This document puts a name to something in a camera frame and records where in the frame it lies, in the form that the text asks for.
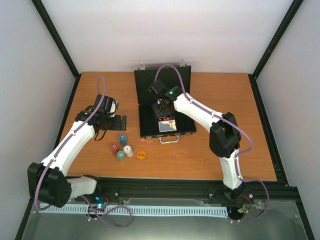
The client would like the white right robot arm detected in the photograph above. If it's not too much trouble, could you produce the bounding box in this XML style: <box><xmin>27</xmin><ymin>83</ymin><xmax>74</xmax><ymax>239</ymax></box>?
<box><xmin>148</xmin><ymin>85</ymin><xmax>243</xmax><ymax>203</ymax></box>

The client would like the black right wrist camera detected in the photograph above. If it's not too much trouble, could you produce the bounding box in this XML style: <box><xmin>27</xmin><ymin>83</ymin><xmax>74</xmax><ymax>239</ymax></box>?
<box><xmin>148</xmin><ymin>80</ymin><xmax>167</xmax><ymax>100</ymax></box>

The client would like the white poker chip stack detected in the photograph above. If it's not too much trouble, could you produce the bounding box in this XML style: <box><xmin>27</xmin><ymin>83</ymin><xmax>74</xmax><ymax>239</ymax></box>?
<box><xmin>123</xmin><ymin>145</ymin><xmax>134</xmax><ymax>157</ymax></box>

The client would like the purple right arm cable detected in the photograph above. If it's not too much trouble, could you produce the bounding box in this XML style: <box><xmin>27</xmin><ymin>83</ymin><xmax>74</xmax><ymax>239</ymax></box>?
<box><xmin>154</xmin><ymin>64</ymin><xmax>271</xmax><ymax>224</ymax></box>

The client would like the orange dealer button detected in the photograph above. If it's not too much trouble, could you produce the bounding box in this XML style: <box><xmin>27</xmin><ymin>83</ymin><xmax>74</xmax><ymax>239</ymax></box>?
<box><xmin>136</xmin><ymin>150</ymin><xmax>147</xmax><ymax>160</ymax></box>

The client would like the light blue slotted cable duct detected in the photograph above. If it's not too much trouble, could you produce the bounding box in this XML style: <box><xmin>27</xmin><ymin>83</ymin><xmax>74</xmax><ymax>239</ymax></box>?
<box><xmin>42</xmin><ymin>204</ymin><xmax>228</xmax><ymax>218</ymax></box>

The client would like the black poker set case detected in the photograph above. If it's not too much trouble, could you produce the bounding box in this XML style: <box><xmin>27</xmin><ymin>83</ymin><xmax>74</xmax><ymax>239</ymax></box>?
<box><xmin>134</xmin><ymin>64</ymin><xmax>197</xmax><ymax>139</ymax></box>

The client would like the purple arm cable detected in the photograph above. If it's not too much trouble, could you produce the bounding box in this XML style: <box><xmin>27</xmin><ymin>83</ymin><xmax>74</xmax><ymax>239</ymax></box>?
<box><xmin>154</xmin><ymin>64</ymin><xmax>271</xmax><ymax>224</ymax></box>
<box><xmin>34</xmin><ymin>75</ymin><xmax>133</xmax><ymax>229</ymax></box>

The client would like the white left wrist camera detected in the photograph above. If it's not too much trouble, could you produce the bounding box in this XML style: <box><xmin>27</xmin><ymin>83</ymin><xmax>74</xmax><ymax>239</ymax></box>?
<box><xmin>107</xmin><ymin>97</ymin><xmax>119</xmax><ymax>116</ymax></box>

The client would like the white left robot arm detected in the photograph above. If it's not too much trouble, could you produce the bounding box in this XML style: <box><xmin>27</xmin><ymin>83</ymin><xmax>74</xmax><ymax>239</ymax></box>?
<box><xmin>27</xmin><ymin>110</ymin><xmax>127</xmax><ymax>211</ymax></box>

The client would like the blue playing card deck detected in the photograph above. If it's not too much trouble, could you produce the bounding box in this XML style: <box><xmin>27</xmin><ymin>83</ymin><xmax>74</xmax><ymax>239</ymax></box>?
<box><xmin>158</xmin><ymin>119</ymin><xmax>177</xmax><ymax>133</ymax></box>

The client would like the red poker chip stack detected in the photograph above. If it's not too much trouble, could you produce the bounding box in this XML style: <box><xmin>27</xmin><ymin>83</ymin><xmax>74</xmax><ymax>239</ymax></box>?
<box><xmin>110</xmin><ymin>142</ymin><xmax>120</xmax><ymax>156</ymax></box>

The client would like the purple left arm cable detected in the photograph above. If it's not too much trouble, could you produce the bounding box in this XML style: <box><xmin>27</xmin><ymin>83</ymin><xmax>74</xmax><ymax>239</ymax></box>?
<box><xmin>34</xmin><ymin>75</ymin><xmax>133</xmax><ymax>229</ymax></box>

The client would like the black aluminium frame rail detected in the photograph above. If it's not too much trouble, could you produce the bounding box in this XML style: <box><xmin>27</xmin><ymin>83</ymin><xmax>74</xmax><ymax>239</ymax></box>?
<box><xmin>74</xmin><ymin>178</ymin><xmax>300</xmax><ymax>206</ymax></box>

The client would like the green poker chip stack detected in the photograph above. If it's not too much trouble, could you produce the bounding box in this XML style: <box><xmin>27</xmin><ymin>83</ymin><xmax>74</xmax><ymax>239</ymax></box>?
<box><xmin>116</xmin><ymin>150</ymin><xmax>126</xmax><ymax>162</ymax></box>

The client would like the blue poker chip stack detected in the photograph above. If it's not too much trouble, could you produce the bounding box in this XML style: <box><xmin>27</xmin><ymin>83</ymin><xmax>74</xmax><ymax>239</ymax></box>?
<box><xmin>118</xmin><ymin>133</ymin><xmax>128</xmax><ymax>146</ymax></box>

